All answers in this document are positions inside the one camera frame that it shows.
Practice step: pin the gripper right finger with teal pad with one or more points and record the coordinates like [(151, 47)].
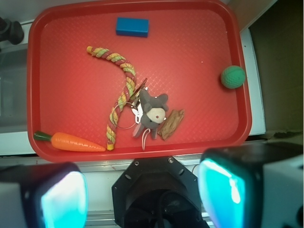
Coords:
[(256, 185)]

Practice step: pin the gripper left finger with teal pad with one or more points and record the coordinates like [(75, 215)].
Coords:
[(43, 196)]

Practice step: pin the blue rectangular block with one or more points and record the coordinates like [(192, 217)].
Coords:
[(132, 27)]

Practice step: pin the orange plastic carrot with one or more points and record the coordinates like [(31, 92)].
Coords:
[(67, 142)]

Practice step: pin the grey toy sink basin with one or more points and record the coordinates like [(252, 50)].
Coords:
[(255, 93)]

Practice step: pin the brown wood bark piece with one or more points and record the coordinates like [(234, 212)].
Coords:
[(171, 124)]

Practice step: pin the green textured ball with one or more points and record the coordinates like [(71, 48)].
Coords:
[(233, 77)]

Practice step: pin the red plastic tray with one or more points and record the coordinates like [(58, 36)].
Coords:
[(190, 43)]

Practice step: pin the grey plush mouse toy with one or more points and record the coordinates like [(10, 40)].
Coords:
[(154, 110)]

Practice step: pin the grey toy faucet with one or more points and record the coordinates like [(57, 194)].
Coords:
[(11, 31)]

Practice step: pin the multicolour twisted rope toy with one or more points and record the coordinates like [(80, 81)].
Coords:
[(127, 92)]

